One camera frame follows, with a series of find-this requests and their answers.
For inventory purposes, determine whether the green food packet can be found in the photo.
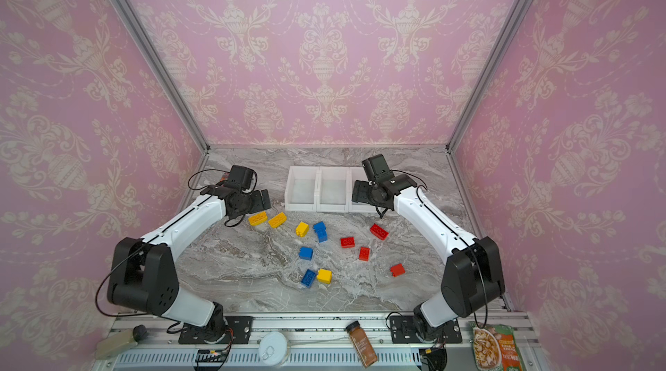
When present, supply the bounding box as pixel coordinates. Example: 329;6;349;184
471;324;526;371

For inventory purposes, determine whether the yellow lego bottom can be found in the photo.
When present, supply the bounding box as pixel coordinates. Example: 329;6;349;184
317;269;332;284

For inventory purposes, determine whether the blue square lego brick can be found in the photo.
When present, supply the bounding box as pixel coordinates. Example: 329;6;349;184
313;221;326;232

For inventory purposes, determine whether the blue lego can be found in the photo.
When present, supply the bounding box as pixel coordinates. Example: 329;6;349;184
298;246;314;261
301;270;317;288

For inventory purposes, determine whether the spice jar brown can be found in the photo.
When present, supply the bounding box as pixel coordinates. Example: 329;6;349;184
345;321;379;369

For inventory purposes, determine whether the yellow square lego brick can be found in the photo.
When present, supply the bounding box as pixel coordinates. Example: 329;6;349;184
295;222;310;238

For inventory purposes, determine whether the white bin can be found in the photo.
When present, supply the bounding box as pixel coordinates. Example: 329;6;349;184
317;166;350;213
347;166;376;214
284;166;320;212

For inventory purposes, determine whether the red arch lego brick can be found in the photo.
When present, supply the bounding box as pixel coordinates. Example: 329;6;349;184
369;224;389;241

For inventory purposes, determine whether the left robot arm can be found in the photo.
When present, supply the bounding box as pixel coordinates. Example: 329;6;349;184
107;165;271;343

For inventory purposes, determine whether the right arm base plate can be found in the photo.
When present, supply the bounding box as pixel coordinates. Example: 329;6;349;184
387;315;463;344

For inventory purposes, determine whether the blue lego centre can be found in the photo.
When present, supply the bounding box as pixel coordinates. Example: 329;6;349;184
298;246;314;261

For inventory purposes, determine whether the red lego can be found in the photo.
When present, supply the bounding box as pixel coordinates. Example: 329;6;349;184
358;247;370;262
390;264;406;277

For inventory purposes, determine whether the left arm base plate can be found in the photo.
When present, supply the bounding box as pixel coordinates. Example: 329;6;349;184
178;316;253;345

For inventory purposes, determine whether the blue long lego brick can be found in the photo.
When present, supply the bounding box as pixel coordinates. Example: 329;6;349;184
315;229;328;243

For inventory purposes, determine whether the white round disc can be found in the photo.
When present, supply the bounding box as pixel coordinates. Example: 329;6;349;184
258;331;290;367

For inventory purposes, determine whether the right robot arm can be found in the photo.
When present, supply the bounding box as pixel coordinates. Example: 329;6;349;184
351;154;506;341

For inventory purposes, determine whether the yellow long lego brick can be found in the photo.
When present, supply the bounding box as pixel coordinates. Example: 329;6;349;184
248;212;268;226

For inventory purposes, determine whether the blue lego bottom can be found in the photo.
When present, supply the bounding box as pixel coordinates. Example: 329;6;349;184
301;270;317;288

